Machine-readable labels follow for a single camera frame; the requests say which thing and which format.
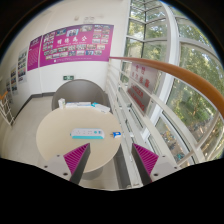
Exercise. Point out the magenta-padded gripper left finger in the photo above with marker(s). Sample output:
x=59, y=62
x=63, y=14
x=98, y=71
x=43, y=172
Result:
x=71, y=163

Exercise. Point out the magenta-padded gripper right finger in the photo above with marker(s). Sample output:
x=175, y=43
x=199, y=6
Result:
x=151, y=165

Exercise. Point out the blue and white charger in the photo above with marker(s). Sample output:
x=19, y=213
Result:
x=117, y=134

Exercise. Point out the white power strip teal edge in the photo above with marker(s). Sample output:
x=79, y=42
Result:
x=87, y=133

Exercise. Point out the flat white box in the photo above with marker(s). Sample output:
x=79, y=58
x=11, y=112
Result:
x=72, y=105
x=85, y=104

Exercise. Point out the small upright white box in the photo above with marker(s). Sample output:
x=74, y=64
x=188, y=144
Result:
x=61, y=103

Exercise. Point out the grey curved seat back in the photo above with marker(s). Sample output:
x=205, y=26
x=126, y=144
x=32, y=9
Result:
x=78, y=91

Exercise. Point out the white stair railing wooden top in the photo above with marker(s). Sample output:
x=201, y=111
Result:
x=6, y=111

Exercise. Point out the green exit sign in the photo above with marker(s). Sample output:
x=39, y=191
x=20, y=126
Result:
x=68, y=78

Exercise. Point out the warning sign with red characters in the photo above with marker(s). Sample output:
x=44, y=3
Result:
x=143, y=76

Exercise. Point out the white railing with wooden handrail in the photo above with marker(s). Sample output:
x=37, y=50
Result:
x=186, y=74

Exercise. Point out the white photo poster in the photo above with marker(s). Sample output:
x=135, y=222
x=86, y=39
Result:
x=22, y=66
x=7, y=90
x=13, y=80

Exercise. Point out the narrow magenta poster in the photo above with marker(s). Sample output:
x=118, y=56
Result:
x=34, y=54

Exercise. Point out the large magenta photo poster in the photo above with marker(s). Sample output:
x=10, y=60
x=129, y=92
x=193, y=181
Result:
x=76, y=45

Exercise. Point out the white window frame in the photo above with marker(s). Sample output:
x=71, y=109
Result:
x=174, y=40

